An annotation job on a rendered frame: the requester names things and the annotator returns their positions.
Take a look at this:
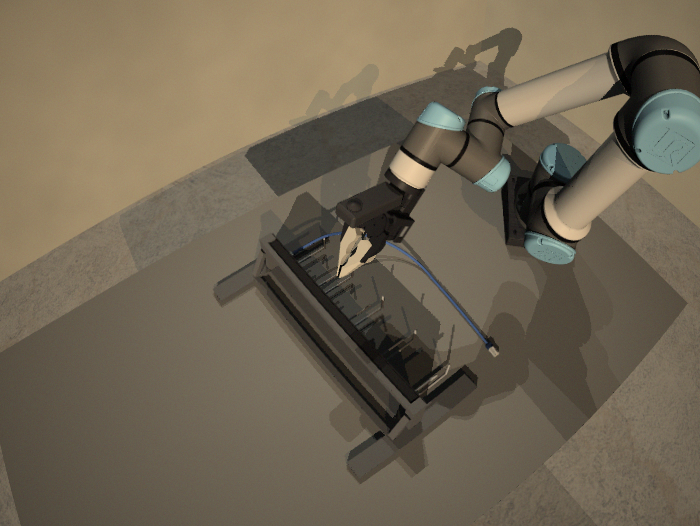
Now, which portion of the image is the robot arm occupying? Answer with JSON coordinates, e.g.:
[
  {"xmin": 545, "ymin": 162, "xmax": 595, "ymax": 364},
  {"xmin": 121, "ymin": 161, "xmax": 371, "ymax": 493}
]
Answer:
[{"xmin": 336, "ymin": 35, "xmax": 700, "ymax": 264}]

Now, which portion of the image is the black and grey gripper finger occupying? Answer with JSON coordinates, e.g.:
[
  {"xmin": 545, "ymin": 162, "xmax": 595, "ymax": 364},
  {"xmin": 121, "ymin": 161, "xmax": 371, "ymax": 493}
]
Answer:
[
  {"xmin": 336, "ymin": 222, "xmax": 366, "ymax": 276},
  {"xmin": 338, "ymin": 230, "xmax": 389, "ymax": 278}
]

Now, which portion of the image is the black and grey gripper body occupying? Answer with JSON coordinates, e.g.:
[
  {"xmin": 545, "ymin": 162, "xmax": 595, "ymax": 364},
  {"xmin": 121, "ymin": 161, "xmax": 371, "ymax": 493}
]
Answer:
[{"xmin": 357, "ymin": 168, "xmax": 425, "ymax": 243}]

